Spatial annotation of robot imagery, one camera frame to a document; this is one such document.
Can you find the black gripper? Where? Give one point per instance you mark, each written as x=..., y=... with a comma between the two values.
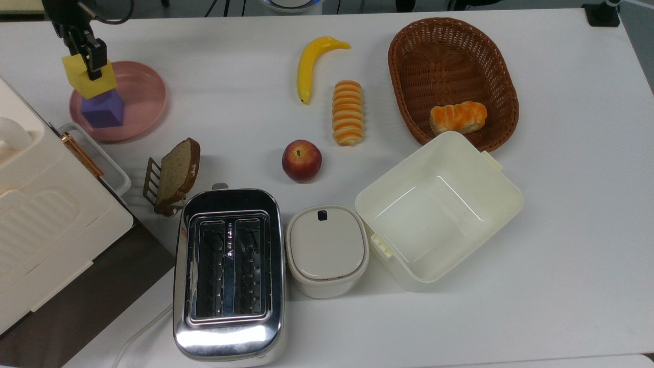
x=69, y=13

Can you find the yellow foam cube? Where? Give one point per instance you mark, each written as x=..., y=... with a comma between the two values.
x=82, y=76

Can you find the purple foam cube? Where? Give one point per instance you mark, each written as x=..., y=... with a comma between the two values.
x=104, y=112

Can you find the pink plate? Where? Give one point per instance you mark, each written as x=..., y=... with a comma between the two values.
x=143, y=97

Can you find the bread slice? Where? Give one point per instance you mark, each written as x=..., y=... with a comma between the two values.
x=176, y=171

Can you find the cream toy cabinet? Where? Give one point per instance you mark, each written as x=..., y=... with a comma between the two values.
x=46, y=214

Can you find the yellow banana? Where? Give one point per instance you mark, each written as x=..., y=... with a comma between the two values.
x=309, y=61

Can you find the red apple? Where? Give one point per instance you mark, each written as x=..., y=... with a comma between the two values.
x=301, y=161

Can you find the orange striped bread roll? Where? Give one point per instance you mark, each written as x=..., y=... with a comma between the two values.
x=348, y=112

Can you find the small white lidded trash can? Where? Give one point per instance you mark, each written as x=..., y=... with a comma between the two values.
x=327, y=250

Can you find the cream chrome toaster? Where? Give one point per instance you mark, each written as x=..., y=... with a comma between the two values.
x=230, y=332

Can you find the brown wicker basket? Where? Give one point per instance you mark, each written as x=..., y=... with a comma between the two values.
x=449, y=61

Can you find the orange glazed twisted bread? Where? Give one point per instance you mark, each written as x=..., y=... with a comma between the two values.
x=457, y=117

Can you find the cream square plastic bin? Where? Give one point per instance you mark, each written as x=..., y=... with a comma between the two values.
x=439, y=214

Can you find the black table clamp mount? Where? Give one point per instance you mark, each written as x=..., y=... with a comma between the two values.
x=602, y=14

